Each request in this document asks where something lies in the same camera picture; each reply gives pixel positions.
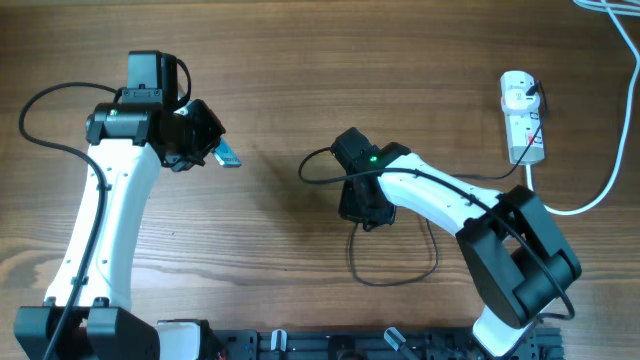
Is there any black USB charging cable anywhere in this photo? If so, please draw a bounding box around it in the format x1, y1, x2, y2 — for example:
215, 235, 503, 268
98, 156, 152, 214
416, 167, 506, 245
348, 80, 549, 288

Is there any teal Galaxy smartphone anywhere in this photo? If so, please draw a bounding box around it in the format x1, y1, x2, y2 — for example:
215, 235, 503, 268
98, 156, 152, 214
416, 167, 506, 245
211, 138, 242, 168

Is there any white USB charger adapter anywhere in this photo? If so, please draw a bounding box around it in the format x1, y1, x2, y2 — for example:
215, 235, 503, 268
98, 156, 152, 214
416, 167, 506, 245
501, 85, 540, 115

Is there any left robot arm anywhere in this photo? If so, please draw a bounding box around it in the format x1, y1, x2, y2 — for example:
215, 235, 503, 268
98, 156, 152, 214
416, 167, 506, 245
14, 51, 240, 359

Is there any white power strip cord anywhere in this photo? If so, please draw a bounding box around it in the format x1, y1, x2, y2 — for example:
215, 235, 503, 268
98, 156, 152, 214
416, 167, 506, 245
524, 0, 640, 217

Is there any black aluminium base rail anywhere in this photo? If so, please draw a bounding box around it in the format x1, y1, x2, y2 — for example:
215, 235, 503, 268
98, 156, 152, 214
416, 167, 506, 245
209, 327, 565, 360

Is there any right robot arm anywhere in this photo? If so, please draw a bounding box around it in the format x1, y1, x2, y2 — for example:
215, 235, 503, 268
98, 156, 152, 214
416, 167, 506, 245
329, 128, 582, 358

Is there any white power strip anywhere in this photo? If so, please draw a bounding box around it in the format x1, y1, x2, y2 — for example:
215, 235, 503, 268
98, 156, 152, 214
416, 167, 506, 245
500, 70, 545, 165

